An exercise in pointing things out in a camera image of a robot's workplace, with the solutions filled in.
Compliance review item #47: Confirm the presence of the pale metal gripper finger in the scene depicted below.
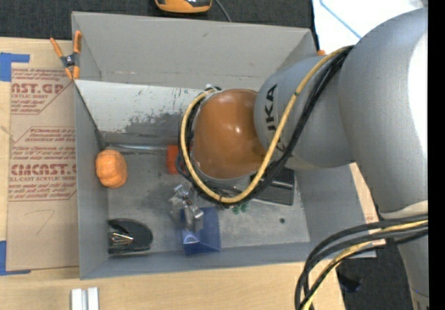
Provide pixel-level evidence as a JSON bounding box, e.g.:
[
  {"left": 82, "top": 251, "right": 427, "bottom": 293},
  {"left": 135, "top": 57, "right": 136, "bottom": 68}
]
[
  {"left": 169, "top": 183, "right": 191, "bottom": 222},
  {"left": 182, "top": 193, "right": 206, "bottom": 234}
]

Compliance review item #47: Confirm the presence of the blue box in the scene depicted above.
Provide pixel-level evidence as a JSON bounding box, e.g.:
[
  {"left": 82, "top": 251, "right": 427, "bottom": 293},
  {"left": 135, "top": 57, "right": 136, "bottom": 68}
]
[{"left": 179, "top": 206, "right": 223, "bottom": 256}]

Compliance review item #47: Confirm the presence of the orange-red ridged object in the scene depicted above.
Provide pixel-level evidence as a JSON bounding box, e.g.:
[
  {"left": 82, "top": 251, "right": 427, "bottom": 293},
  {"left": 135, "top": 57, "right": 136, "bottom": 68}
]
[{"left": 165, "top": 144, "right": 180, "bottom": 175}]

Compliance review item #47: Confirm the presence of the black stapler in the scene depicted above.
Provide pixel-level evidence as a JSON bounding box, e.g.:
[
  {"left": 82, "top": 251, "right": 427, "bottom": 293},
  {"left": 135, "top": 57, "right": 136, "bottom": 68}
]
[{"left": 106, "top": 218, "right": 154, "bottom": 256}]

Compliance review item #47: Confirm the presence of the orange ridged toy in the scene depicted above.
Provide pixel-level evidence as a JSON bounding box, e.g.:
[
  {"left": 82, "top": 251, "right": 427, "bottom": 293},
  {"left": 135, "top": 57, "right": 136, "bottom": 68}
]
[{"left": 95, "top": 149, "right": 129, "bottom": 189}]

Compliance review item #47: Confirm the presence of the brown cardboard board red print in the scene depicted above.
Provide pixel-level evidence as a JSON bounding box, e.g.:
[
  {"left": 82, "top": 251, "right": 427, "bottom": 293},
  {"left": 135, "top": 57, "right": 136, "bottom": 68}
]
[{"left": 0, "top": 36, "right": 81, "bottom": 273}]

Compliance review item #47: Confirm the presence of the grey metal bin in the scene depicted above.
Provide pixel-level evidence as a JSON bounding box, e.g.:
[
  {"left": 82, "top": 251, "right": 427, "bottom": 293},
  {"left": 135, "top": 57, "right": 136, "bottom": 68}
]
[{"left": 71, "top": 11, "right": 378, "bottom": 281}]

